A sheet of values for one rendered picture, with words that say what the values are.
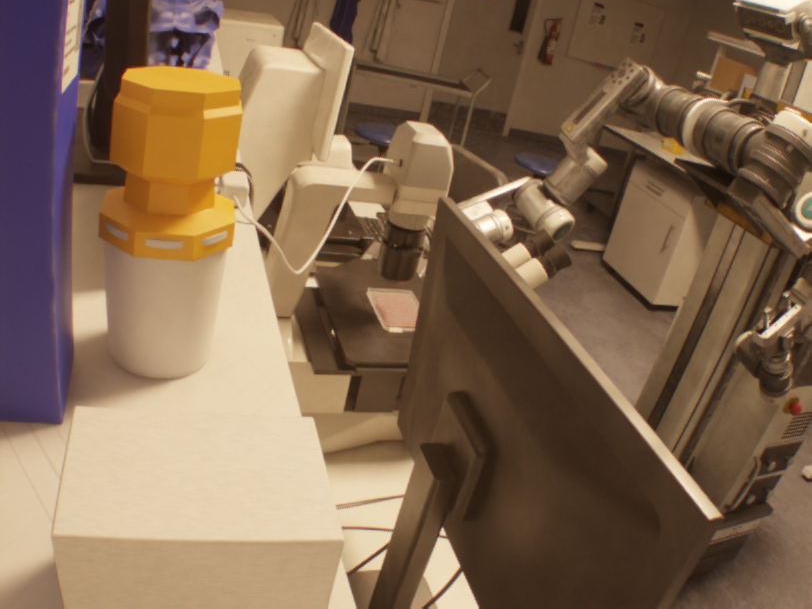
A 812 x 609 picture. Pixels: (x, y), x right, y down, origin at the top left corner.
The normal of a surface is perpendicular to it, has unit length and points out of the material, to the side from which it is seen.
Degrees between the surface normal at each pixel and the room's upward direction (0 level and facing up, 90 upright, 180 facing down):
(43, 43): 90
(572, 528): 94
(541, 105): 90
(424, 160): 80
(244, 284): 0
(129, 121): 90
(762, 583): 0
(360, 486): 0
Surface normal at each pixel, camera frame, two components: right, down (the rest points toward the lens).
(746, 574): 0.21, -0.87
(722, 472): -0.92, -0.03
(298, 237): 0.27, 0.50
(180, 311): 0.52, 0.53
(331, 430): 0.36, -0.20
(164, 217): 0.29, -0.59
